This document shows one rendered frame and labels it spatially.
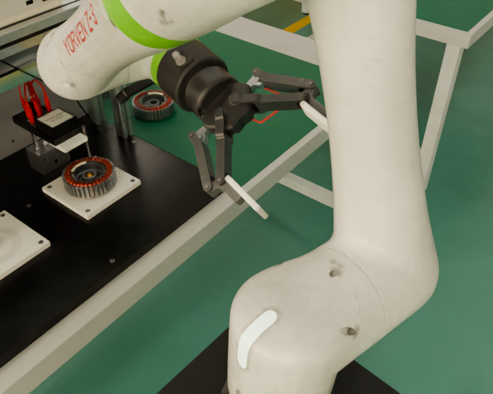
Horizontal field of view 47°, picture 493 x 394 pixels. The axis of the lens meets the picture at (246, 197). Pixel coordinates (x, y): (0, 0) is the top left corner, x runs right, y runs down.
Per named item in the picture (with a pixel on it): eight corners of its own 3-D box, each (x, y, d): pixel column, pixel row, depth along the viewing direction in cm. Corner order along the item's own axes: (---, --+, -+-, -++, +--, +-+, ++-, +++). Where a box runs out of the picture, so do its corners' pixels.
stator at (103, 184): (127, 179, 124) (125, 165, 122) (91, 206, 117) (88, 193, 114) (91, 162, 129) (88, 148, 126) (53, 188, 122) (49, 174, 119)
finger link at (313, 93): (299, 102, 75) (315, 85, 75) (325, 122, 72) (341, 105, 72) (296, 95, 74) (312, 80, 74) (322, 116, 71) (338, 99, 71)
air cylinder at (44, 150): (70, 159, 131) (66, 140, 128) (44, 175, 127) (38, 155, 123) (57, 152, 134) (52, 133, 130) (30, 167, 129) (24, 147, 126)
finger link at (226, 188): (218, 172, 74) (203, 188, 74) (242, 195, 71) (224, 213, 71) (223, 177, 75) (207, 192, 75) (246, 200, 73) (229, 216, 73)
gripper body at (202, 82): (171, 94, 78) (209, 131, 73) (214, 51, 78) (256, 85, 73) (196, 120, 84) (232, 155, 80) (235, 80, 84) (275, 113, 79)
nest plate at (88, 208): (141, 184, 125) (140, 180, 124) (88, 220, 116) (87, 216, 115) (95, 159, 132) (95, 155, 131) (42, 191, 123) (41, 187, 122)
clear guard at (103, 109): (194, 81, 112) (192, 54, 108) (101, 134, 98) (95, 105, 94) (86, 38, 127) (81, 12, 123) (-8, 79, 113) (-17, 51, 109)
